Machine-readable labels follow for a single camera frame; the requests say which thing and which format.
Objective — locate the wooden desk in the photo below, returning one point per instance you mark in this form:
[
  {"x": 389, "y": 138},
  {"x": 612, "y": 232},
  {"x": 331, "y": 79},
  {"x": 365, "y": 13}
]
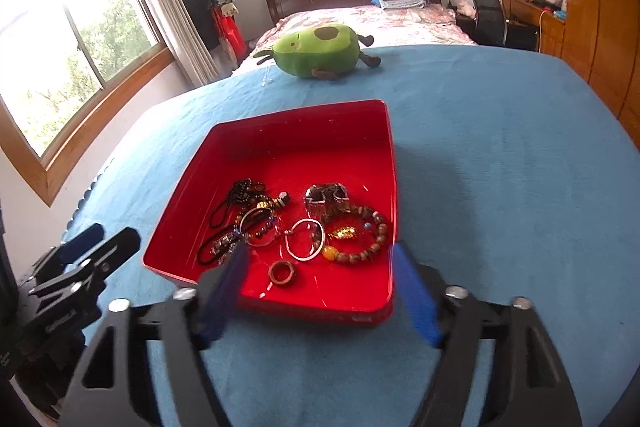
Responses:
[{"x": 550, "y": 32}]

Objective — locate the green avocado plush toy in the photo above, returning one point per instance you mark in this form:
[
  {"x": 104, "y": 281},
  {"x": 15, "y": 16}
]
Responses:
[{"x": 315, "y": 52}]

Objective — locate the black hanging coat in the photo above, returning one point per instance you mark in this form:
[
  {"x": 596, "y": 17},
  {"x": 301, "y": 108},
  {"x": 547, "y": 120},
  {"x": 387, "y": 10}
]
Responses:
[{"x": 197, "y": 17}]

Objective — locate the floral bedspread bed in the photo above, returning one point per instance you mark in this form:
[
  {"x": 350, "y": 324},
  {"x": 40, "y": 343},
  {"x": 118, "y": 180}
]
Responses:
[{"x": 400, "y": 24}]

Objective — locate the blue blanket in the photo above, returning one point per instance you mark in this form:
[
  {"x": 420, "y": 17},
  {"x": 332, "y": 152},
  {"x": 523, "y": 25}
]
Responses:
[{"x": 500, "y": 182}]

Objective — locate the wooden wardrobe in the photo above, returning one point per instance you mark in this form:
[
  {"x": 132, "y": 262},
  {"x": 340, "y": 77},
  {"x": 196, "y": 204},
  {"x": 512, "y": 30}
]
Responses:
[{"x": 600, "y": 22}]

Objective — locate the large wooden frame window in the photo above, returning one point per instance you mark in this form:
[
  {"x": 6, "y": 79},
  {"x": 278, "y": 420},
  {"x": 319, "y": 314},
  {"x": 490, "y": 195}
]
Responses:
[{"x": 65, "y": 57}]

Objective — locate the silver bangle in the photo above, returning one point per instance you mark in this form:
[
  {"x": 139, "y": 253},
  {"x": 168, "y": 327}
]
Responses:
[{"x": 292, "y": 252}]

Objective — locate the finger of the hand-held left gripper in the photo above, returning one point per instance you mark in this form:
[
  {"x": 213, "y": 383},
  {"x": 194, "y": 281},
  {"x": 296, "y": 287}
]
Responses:
[
  {"x": 80, "y": 243},
  {"x": 100, "y": 262}
]

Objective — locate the red hanging garment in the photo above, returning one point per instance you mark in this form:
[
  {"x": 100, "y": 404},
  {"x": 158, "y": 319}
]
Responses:
[{"x": 232, "y": 37}]

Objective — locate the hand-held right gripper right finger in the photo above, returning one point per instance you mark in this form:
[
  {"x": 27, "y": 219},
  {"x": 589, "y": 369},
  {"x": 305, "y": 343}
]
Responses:
[{"x": 417, "y": 297}]

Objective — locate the red plastic box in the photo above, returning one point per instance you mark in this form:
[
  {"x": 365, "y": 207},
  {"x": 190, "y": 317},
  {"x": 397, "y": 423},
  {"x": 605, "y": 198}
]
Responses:
[{"x": 300, "y": 147}]

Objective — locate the black office chair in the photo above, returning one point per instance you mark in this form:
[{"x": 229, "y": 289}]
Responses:
[{"x": 487, "y": 14}]

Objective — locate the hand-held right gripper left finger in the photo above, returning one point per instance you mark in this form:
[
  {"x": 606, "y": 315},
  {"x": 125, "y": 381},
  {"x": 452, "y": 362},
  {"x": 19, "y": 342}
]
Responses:
[{"x": 225, "y": 294}]

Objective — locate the pink plush toy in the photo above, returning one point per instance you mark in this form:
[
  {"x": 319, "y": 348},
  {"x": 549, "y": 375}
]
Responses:
[{"x": 466, "y": 7}]

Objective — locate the gold pendant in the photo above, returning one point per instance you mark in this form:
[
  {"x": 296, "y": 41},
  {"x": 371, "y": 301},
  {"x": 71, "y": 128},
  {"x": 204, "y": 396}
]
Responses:
[{"x": 342, "y": 234}]

